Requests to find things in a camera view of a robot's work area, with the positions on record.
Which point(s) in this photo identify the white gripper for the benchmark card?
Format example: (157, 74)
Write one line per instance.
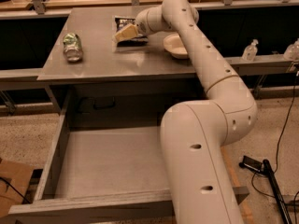
(144, 23)

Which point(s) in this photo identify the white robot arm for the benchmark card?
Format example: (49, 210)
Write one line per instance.
(193, 132)

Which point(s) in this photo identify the grey open top drawer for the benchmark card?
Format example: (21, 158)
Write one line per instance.
(103, 175)

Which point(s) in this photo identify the white bowl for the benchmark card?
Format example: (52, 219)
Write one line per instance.
(174, 45)

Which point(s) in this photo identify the grey cabinet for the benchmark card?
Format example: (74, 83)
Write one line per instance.
(144, 80)

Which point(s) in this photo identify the green soda can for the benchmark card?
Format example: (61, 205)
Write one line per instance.
(73, 51)

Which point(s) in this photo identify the clear sanitizer bottle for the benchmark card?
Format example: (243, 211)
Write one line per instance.
(250, 51)

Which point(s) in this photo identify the brown cardboard box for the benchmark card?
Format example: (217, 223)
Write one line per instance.
(14, 182)

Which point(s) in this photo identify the black lower drawer handle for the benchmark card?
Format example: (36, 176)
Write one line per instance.
(103, 103)

